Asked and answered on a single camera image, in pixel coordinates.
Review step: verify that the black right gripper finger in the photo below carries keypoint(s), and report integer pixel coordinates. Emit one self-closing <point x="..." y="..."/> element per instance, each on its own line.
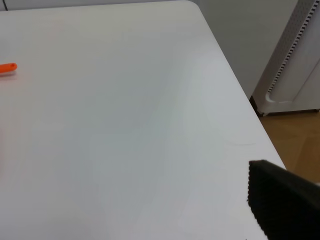
<point x="285" y="206"/>

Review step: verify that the white perforated appliance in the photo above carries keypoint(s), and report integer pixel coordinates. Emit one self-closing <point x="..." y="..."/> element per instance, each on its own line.
<point x="290" y="81"/>

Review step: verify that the orange plastic handle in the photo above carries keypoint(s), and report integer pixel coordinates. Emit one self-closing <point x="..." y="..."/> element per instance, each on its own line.
<point x="8" y="67"/>

